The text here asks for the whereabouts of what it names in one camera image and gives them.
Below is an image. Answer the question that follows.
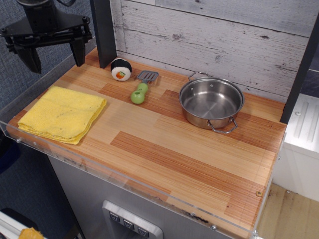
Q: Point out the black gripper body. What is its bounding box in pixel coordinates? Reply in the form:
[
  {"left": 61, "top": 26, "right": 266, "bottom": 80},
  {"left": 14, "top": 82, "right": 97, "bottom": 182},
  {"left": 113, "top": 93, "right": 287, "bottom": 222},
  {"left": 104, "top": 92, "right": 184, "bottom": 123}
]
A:
[{"left": 0, "top": 0, "right": 92, "bottom": 52}]

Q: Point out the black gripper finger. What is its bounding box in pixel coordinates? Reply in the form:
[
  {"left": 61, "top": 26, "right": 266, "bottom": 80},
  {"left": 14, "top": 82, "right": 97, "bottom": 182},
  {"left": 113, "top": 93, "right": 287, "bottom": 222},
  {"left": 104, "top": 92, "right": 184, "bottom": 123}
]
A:
[
  {"left": 14, "top": 45, "right": 41, "bottom": 74},
  {"left": 70, "top": 39, "right": 87, "bottom": 67}
]

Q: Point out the yellow towel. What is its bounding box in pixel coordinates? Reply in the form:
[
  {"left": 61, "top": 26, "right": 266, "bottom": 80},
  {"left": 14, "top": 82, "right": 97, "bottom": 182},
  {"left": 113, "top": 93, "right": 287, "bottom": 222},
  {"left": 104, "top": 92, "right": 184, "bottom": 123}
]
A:
[{"left": 18, "top": 86, "right": 107, "bottom": 145}]

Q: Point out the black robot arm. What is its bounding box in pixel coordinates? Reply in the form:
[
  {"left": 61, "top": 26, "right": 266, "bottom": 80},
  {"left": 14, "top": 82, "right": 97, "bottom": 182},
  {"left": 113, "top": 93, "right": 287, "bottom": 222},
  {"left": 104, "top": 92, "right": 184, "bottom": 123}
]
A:
[{"left": 0, "top": 0, "right": 92, "bottom": 74}]

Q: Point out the plush sushi roll toy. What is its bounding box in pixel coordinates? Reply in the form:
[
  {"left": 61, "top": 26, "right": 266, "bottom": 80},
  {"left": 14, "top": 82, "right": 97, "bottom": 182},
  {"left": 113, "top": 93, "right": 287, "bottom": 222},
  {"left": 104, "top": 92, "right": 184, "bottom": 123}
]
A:
[{"left": 111, "top": 58, "right": 132, "bottom": 81}]

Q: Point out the stainless steel pot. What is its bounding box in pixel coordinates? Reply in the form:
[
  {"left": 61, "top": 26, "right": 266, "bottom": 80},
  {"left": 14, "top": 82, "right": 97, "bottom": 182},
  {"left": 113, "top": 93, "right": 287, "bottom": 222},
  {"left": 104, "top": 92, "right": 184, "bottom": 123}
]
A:
[{"left": 178, "top": 72, "right": 245, "bottom": 134}]

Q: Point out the silver dispenser panel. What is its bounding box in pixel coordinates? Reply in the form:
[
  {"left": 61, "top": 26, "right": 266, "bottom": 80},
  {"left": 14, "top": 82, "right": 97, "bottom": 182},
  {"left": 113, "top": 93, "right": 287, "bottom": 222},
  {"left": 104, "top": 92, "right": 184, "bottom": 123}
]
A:
[{"left": 102, "top": 200, "right": 163, "bottom": 239}]

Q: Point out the yellow object bottom left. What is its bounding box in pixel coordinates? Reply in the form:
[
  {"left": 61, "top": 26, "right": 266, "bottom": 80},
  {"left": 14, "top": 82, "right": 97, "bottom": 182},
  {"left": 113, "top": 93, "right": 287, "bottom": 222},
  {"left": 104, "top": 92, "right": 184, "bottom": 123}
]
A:
[{"left": 18, "top": 228, "right": 44, "bottom": 239}]

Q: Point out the white appliance on right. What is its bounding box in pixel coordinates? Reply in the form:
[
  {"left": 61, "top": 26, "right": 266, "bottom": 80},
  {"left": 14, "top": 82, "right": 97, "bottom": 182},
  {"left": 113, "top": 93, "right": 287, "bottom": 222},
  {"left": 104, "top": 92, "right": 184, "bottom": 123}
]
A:
[{"left": 273, "top": 94, "right": 319, "bottom": 201}]

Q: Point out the dark vertical frame post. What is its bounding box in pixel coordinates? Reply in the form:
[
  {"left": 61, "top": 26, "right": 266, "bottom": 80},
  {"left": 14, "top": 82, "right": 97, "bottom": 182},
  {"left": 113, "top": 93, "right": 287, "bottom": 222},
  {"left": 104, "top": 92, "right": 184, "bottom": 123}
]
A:
[{"left": 90, "top": 0, "right": 117, "bottom": 68}]

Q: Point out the clear acrylic guard rail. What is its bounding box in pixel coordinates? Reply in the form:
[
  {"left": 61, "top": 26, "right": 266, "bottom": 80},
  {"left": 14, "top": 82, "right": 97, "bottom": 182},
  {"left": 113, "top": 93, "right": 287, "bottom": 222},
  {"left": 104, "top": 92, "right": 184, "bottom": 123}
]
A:
[{"left": 0, "top": 50, "right": 286, "bottom": 239}]

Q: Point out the green handled toy spatula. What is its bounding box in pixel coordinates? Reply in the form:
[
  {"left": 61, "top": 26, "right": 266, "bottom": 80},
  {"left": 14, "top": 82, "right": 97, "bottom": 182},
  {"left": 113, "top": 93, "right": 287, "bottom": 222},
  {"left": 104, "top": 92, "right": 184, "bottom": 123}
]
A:
[{"left": 131, "top": 70, "right": 159, "bottom": 105}]

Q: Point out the dark right frame post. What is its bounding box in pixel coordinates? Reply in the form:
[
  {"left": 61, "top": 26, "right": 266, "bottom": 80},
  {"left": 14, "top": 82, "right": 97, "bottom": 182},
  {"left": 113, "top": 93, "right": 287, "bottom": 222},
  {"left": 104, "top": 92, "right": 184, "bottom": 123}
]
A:
[{"left": 280, "top": 15, "right": 319, "bottom": 124}]

